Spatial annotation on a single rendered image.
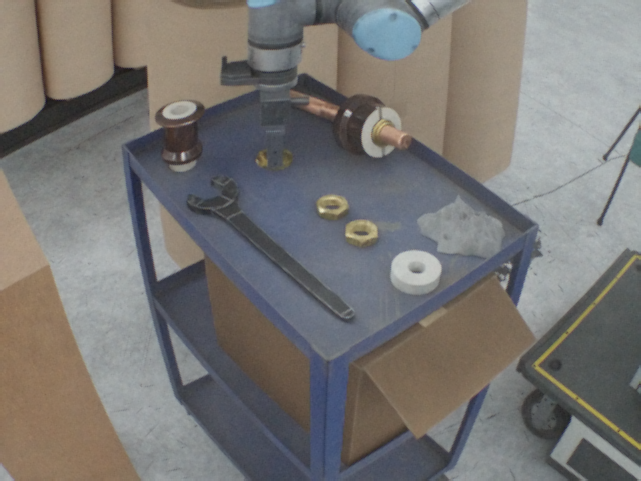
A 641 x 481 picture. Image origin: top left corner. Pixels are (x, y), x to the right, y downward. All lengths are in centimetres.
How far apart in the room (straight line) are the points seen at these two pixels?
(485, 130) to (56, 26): 192
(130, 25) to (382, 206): 226
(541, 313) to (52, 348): 164
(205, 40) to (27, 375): 82
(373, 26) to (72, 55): 226
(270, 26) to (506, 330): 60
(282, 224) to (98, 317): 124
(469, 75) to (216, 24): 97
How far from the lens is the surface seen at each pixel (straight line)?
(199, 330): 145
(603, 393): 169
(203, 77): 152
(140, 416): 195
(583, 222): 274
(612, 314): 190
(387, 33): 97
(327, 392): 92
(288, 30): 107
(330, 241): 107
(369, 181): 119
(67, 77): 313
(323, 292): 98
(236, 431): 174
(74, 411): 129
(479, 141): 230
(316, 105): 132
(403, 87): 185
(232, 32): 145
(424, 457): 170
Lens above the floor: 157
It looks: 40 degrees down
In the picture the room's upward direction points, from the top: 2 degrees clockwise
